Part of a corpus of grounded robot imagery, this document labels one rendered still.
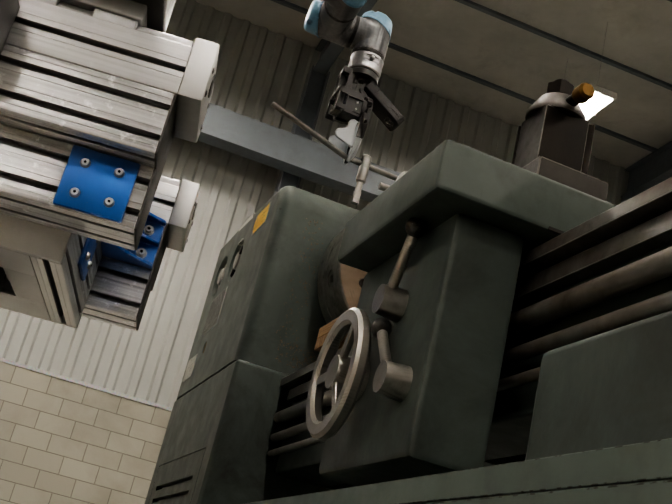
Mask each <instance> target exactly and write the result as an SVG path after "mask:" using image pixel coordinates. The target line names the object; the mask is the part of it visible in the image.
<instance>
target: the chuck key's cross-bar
mask: <svg viewBox="0 0 672 504"><path fill-rule="evenodd" d="M271 106H272V107H273V108H275V109H276V110H277V111H279V112H280V113H281V114H283V115H284V116H285V117H287V118H288V119H290V120H291V121H292V122H294V123H295V124H296V125H298V126H299V127H301V128H302V129H303V130H305V131H306V132H307V133H309V134H310V135H311V136H313V137H314V138H316V139H317V140H318V141H320V142H321V143H322V144H324V145H325V146H327V147H328V148H329V149H331V150H332V151H333V152H335V153H336V154H337V155H339V156H340V157H342V158H343V159H345V160H347V157H348V155H347V154H346V153H344V152H343V151H342V150H340V149H339V148H337V147H336V146H335V145H333V144H332V143H331V142H329V141H328V140H326V139H325V138H324V137H322V136H321V135H320V134H318V133H317V132H316V131H314V130H313V129H311V128H310V127H309V126H307V125H306V124H305V123H303V122H302V121H301V120H299V119H298V118H296V117H295V116H294V115H292V114H291V113H290V112H288V111H287V110H285V109H284V108H283V107H281V106H280V105H279V104H277V103H276V102H275V101H274V102H273V103H272V104H271ZM350 162H351V163H354V164H356V165H358V166H360V165H361V164H362V161H361V160H358V159H356V158H353V159H352V160H351V161H350ZM369 170H370V171H373V172H375V173H378V174H380V175H382V176H385V177H387V178H389V179H392V180H394V181H396V179H397V178H398V176H397V175H394V174H392V173H389V172H387V171H385V170H382V169H380V168H378V167H375V166H373V165H370V167H369Z"/></svg>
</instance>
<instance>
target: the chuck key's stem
mask: <svg viewBox="0 0 672 504"><path fill-rule="evenodd" d="M371 160H372V158H371V156H369V155H363V156H362V158H361V161H362V164H361V165H360V166H359V169H358V173H357V176H356V182H357V184H356V187H355V191H354V192H353V196H352V199H351V204H353V205H357V204H359V200H360V196H361V190H362V186H363V184H365V182H366V179H367V175H368V171H369V167H370V164H371Z"/></svg>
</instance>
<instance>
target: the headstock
mask: <svg viewBox="0 0 672 504"><path fill-rule="evenodd" d="M358 212H360V211H359V210H356V209H353V208H351V207H348V206H345V205H343V204H340V203H337V202H335V201H332V200H329V199H326V198H324V197H321V196H318V195H316V194H313V193H310V192H307V191H305V190H302V189H299V188H297V187H294V186H285V187H283V188H281V189H280V190H279V191H278V192H277V193H276V194H275V195H274V196H273V197H272V198H271V199H270V200H269V201H268V202H267V203H266V204H265V205H264V206H263V207H262V208H261V209H260V210H258V211H257V212H256V213H255V214H254V216H253V218H252V219H251V220H250V221H249V222H248V223H247V224H246V225H245V226H244V227H243V228H242V229H241V230H240V231H239V230H238V231H239V232H238V231H237V233H236V234H235V235H234V236H233V237H232V238H231V239H230V240H229V241H228V242H227V243H226V244H225V246H224V247H223V248H222V249H221V250H220V253H219V257H218V260H217V264H216V267H215V270H214V274H213V277H212V281H211V284H210V287H209V291H208V294H207V298H206V301H205V304H204V308H203V311H202V315H201V318H200V321H199V325H198V328H197V331H196V335H195V338H194V342H193V345H192V348H191V352H190V355H189V359H188V362H187V365H186V369H185V372H184V376H183V379H182V382H181V386H180V389H179V393H178V396H177V400H178V399H179V398H181V397H182V396H184V395H185V394H187V393H188V392H190V391H191V390H193V389H194V388H196V387H198V386H199V385H201V384H202V383H204V382H205V381H207V380H208V379H210V378H211V377H213V376H214V375H216V374H217V373H219V372H220V371H222V370H223V369H225V368H226V367H228V366H229V365H231V364H232V363H234V362H235V361H237V360H238V359H239V360H243V361H247V362H250V363H253V364H256V365H259V366H262V367H265V368H269V369H272V370H275V371H278V372H281V373H284V374H287V375H290V374H292V373H294V372H296V371H298V370H300V369H302V368H304V367H306V366H307V365H309V364H311V363H313V362H314V361H317V358H318V356H319V353H320V352H319V351H317V352H316V350H315V351H314V349H315V345H316V341H317V336H318V332H319V329H320V328H321V327H323V326H324V325H326V322H325V319H324V317H323V314H322V311H321V308H320V304H319V299H318V290H317V281H318V272H319V267H320V263H321V260H322V258H323V255H324V253H325V251H326V249H327V247H328V246H329V244H330V243H331V241H332V240H333V239H334V238H335V237H336V235H337V234H338V233H340V232H341V231H342V230H343V229H344V228H345V227H346V223H347V222H348V221H349V220H350V219H351V218H352V217H354V216H355V215H356V214H357V213H358ZM306 218H308V219H306ZM310 221H311V222H310ZM314 221H315V222H314ZM317 221H318V223H316V222H317ZM308 222H309V223H308ZM322 223H323V224H322ZM309 225H310V226H309ZM315 225H316V226H315ZM305 227H306V228H307V230H306V228H305ZM318 228H320V229H318ZM303 231H304V232H303ZM315 232H316V233H315ZM309 233H310V234H309ZM314 233H315V234H314ZM323 236H324V237H323ZM304 237H305V238H304ZM322 237H323V238H322ZM242 238H244V244H242V245H241V246H239V245H238V244H239V242H240V241H241V239H242ZM308 239H309V240H308ZM313 239H314V240H313ZM317 240H318V241H317ZM315 242H316V243H317V244H318V245H316V243H315ZM311 243H312V245H313V246H312V245H311ZM322 243H323V244H322ZM307 248H309V249H307ZM314 248H315V249H314ZM311 249H312V250H311ZM300 251H301V252H300ZM303 252H304V253H305V254H304V253H303ZM299 253H300V254H299ZM302 253H303V254H302ZM300 255H301V256H302V257H301V256H300ZM304 257H306V258H304ZM310 257H311V258H310ZM302 258H303V260H302ZM312 260H313V261H312ZM302 261H304V262H302ZM306 262H307V263H306ZM309 265H310V269H309ZM314 266H315V268H314ZM303 267H304V268H303ZM314 271H315V272H314ZM312 273H313V274H312ZM299 277H300V278H299ZM314 277H315V278H314ZM293 278H294V279H293ZM299 281H300V282H299ZM305 281H306V282H305ZM303 283H304V285H303ZM305 283H307V284H305ZM309 284H310V285H309ZM305 285H306V286H305ZM310 286H311V287H310ZM304 287H306V288H305V289H304ZM309 287H310V288H309ZM290 289H291V290H292V289H293V291H291V290H290ZM306 289H307V290H306ZM307 292H308V293H307ZM292 294H293V296H292ZM290 296H291V297H290ZM295 297H296V298H295ZM291 299H292V300H291ZM296 301H298V302H299V303H298V302H297V303H296ZM305 301H307V302H305ZM285 302H286V303H285ZM305 303H307V304H305ZM284 304H285V305H284ZM307 305H308V306H307ZM302 306H303V307H302ZM298 308H299V309H298ZM290 309H292V310H290ZM299 312H300V313H299ZM289 313H292V314H289ZM286 315H287V317H286ZM301 318H302V319H301ZM303 319H304V320H303ZM290 321H291V322H290ZM292 325H293V326H292ZM280 326H281V327H280ZM282 326H284V327H282ZM286 328H287V329H286ZM290 328H291V329H290ZM280 329H281V330H280ZM279 330H280V331H279ZM296 330H297V331H296ZM276 331H277V333H276ZM292 334H293V335H292ZM285 336H286V337H285ZM280 337H281V338H280ZM296 338H297V339H296ZM298 338H299V339H298ZM280 340H282V341H280ZM280 342H283V343H280ZM284 342H285V343H284ZM290 342H291V343H290ZM288 343H289V345H288ZM279 344H281V345H279ZM283 344H284V346H283ZM294 344H295V345H296V344H297V347H298V348H297V347H296V346H295V345H294ZM286 345H287V346H286ZM282 346H283V347H282ZM290 346H292V348H294V349H292V348H291V349H290ZM278 347H279V348H278ZM278 349H279V350H278ZM289 349H290V350H289ZM296 349H297V351H296ZM299 349H300V350H299ZM301 350H302V351H301ZM304 350H305V351H304ZM307 350H308V351H307ZM295 351H296V352H295ZM294 352H295V353H294ZM307 352H310V353H307ZM312 352H313V353H312ZM287 353H288V354H287ZM293 353H294V354H293ZM280 354H283V355H280ZM286 354H287V355H286ZM303 354H304V356H303ZM308 354H309V355H308ZM314 355H315V357H314ZM317 355H318V356H317ZM286 356H287V357H286ZM310 356H311V357H313V358H310ZM296 357H297V358H298V360H297V359H296ZM305 357H306V359H307V360H304V359H305ZM275 358H278V359H275ZM292 358H294V360H293V359H292ZM308 358H309V359H308ZM295 359H296V360H295ZM311 359H312V361H313V362H312V361H311ZM279 360H280V361H281V362H280V361H279ZM297 361H298V363H297ZM299 361H300V363H302V362H303V363H302V364H303V365H302V364H300V363H299ZM304 361H307V362H308V363H307V362H304ZM278 362H279V363H278ZM290 362H291V363H290ZM296 363H297V365H298V368H297V365H296ZM287 364H288V365H287ZM289 364H290V365H289ZM291 365H292V366H293V367H294V366H295V368H292V366H291Z"/></svg>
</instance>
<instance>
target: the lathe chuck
mask: <svg viewBox="0 0 672 504"><path fill-rule="evenodd" d="M344 231H345V229H344V230H343V231H342V232H341V233H340V234H339V235H338V236H337V238H336V239H335V241H334V242H333V244H332V246H331V248H330V250H329V253H328V255H327V258H326V262H325V266H324V273H323V289H324V296H325V301H326V305H327V308H328V311H329V313H330V316H331V318H332V320H334V319H336V318H338V317H339V316H340V315H341V314H343V313H344V312H345V311H347V310H349V309H350V308H353V307H356V306H357V305H358V302H359V298H360V294H361V290H362V285H363V281H364V277H365V276H366V274H367V273H368V272H365V271H362V270H360V269H357V268H354V267H351V266H348V265H345V264H343V263H340V262H339V261H338V255H339V251H340V247H341V243H342V239H343V235H344ZM331 270H333V272H334V284H333V287H332V288H331V287H330V285H329V274H330V272H331Z"/></svg>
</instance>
